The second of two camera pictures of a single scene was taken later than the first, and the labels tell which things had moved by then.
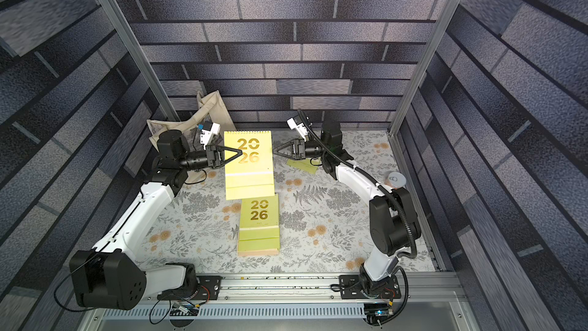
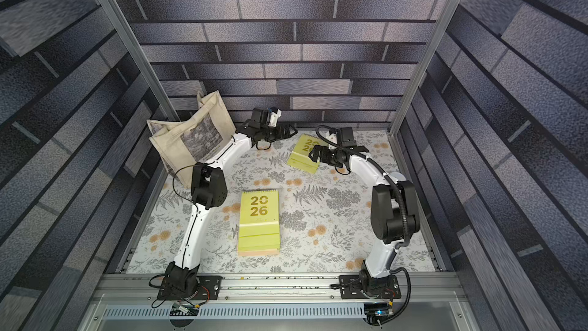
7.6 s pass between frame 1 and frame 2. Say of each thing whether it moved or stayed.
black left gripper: moved
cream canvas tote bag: stayed
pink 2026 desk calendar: stayed
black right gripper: moved
